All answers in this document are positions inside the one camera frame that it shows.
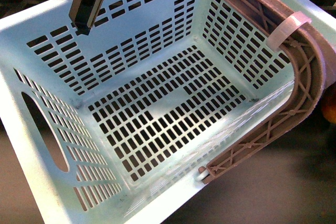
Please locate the light blue plastic basket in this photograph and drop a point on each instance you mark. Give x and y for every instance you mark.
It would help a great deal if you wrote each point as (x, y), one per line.
(112, 127)

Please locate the brown basket handle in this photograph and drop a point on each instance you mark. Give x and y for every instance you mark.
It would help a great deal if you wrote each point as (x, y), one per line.
(293, 93)

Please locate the white zip tie right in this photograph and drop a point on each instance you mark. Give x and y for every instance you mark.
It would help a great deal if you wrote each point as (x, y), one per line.
(285, 29)

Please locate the red yellow mango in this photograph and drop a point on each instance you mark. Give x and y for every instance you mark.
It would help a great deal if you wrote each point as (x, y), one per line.
(328, 108)

